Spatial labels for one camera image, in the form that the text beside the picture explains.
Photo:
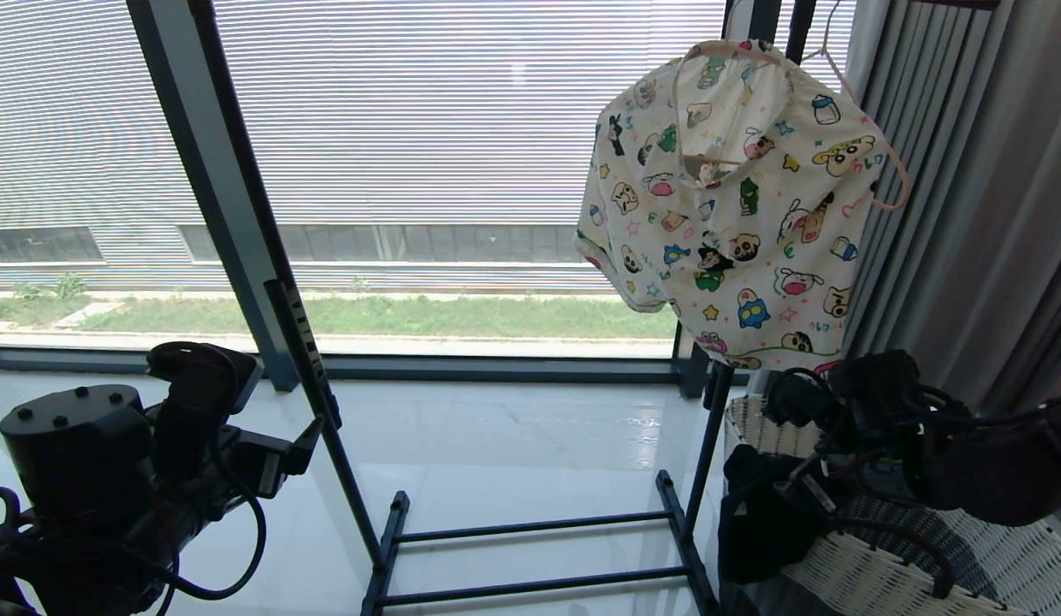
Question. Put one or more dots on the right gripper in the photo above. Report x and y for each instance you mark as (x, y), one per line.
(847, 479)

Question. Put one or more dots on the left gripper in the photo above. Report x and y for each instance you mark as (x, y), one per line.
(261, 466)

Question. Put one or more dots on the black garment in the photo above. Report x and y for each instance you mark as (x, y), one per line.
(753, 530)

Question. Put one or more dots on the cream printed garment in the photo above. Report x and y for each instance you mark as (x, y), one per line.
(753, 239)

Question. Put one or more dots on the pink clothes hanger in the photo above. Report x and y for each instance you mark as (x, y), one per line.
(727, 48)
(905, 175)

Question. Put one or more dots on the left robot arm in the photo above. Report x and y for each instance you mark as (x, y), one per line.
(77, 445)

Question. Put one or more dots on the white laundry basket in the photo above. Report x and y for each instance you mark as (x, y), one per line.
(881, 582)

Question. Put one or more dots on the black clothes rack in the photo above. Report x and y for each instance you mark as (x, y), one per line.
(301, 342)

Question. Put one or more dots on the grey curtain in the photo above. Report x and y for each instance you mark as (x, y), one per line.
(992, 171)

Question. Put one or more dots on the window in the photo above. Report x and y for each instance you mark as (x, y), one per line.
(453, 128)

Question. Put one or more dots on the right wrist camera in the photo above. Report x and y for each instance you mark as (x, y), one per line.
(796, 398)

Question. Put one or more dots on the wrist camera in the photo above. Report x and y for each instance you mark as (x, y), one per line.
(205, 385)
(796, 398)

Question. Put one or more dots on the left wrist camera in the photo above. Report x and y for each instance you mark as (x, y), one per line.
(205, 385)

